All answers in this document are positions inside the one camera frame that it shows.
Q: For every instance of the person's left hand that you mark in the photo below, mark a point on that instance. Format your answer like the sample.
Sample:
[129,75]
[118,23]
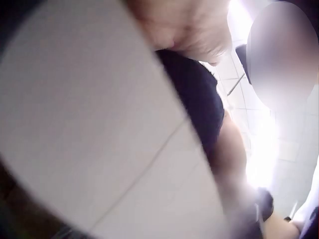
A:
[189,27]

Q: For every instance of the person's right hand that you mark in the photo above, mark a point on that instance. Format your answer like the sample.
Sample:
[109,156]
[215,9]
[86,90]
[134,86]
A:
[284,230]

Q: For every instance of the white box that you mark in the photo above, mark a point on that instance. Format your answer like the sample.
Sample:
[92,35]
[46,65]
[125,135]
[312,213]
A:
[89,119]

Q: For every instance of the thin metal rod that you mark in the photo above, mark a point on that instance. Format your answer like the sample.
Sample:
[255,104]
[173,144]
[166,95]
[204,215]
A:
[235,84]

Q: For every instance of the person's body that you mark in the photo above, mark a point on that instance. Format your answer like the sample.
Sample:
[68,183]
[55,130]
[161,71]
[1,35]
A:
[197,99]

